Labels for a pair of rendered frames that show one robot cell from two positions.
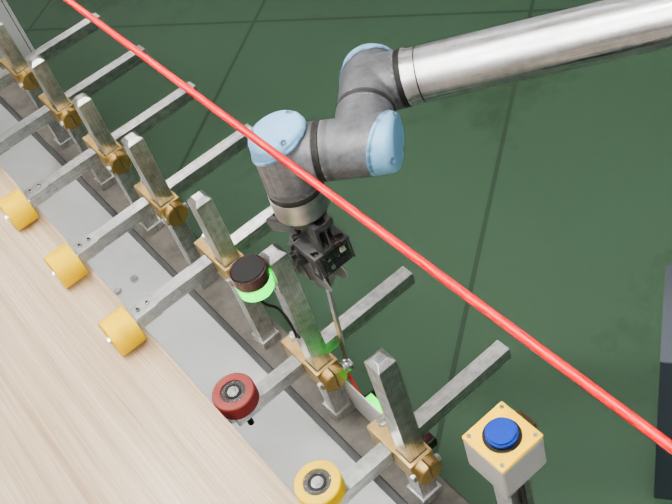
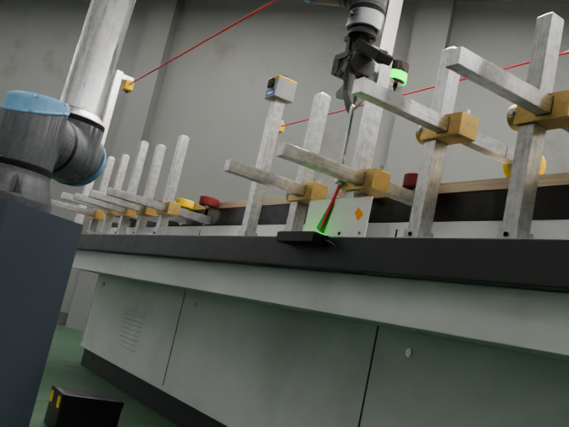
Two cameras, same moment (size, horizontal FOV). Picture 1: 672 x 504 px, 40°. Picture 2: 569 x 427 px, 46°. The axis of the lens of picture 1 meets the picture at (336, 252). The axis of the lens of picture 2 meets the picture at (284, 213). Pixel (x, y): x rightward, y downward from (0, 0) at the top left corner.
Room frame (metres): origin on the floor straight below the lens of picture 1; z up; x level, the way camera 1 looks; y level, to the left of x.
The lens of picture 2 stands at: (2.61, -0.24, 0.47)
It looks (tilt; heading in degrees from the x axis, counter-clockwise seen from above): 9 degrees up; 174
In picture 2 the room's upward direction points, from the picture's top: 13 degrees clockwise
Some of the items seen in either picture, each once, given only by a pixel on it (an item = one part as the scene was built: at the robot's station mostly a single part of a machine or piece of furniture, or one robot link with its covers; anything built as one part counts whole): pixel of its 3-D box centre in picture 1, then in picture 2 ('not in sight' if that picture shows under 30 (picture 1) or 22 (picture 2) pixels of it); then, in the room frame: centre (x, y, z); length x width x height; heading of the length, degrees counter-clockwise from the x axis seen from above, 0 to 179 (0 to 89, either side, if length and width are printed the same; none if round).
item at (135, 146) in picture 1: (174, 218); (531, 134); (1.48, 0.30, 0.91); 0.04 x 0.04 x 0.48; 24
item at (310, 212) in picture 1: (300, 197); (363, 24); (1.06, 0.02, 1.23); 0.10 x 0.09 x 0.05; 114
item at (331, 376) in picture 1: (313, 361); (364, 182); (1.04, 0.11, 0.85); 0.14 x 0.06 x 0.05; 24
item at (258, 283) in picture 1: (249, 273); (396, 69); (1.00, 0.14, 1.17); 0.06 x 0.06 x 0.02
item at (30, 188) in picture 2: not in sight; (13, 185); (0.98, -0.70, 0.65); 0.19 x 0.19 x 0.10
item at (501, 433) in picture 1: (501, 434); not in sight; (0.56, -0.11, 1.22); 0.04 x 0.04 x 0.02
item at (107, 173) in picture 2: not in sight; (100, 199); (-1.03, -0.83, 0.90); 0.04 x 0.04 x 0.48; 24
